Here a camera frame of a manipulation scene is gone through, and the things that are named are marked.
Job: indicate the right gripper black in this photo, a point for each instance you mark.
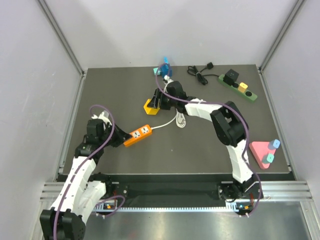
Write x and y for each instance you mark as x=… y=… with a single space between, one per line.
x=154 y=102

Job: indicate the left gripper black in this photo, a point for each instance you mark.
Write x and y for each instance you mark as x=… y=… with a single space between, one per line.
x=121 y=136

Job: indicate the yellow cube plug adapter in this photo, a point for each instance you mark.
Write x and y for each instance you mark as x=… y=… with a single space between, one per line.
x=149 y=110

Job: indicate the orange power strip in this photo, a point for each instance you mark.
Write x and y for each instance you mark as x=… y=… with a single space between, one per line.
x=138 y=135

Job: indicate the pink triangular socket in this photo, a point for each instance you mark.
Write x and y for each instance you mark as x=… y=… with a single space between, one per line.
x=259 y=149

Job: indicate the teal plug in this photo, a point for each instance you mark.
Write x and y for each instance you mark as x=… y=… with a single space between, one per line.
x=268 y=158
x=157 y=71

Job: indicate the light blue plug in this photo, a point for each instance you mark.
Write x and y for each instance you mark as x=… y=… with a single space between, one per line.
x=274 y=144
x=165 y=59

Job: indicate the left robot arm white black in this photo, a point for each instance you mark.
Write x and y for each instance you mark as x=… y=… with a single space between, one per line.
x=67 y=217

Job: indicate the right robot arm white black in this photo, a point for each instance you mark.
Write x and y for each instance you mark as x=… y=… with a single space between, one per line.
x=231 y=130

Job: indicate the teal plug on blue cube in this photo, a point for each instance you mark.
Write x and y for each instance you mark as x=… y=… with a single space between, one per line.
x=157 y=71

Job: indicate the blue cube socket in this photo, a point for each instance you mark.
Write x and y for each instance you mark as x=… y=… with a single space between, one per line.
x=166 y=70

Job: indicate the light blue plug atop cube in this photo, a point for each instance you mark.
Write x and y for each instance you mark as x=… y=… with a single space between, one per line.
x=165 y=59

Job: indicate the yellow plug on green strip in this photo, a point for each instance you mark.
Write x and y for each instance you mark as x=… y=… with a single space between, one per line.
x=242 y=87

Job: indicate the black cube adapter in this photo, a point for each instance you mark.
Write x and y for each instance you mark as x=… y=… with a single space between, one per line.
x=230 y=77

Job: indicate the green power strip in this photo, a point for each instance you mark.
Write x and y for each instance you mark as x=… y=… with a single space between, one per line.
x=248 y=95

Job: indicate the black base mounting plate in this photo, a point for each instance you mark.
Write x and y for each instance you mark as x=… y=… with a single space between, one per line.
x=213 y=190

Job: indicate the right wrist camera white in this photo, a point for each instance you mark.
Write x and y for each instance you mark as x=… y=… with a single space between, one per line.
x=167 y=80

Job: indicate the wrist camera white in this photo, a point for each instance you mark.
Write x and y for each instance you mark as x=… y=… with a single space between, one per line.
x=167 y=80
x=103 y=116

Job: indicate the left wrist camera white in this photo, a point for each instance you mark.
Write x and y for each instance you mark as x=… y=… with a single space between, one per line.
x=103 y=116

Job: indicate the white slotted cable duct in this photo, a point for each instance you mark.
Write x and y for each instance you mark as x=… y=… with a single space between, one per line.
x=227 y=207

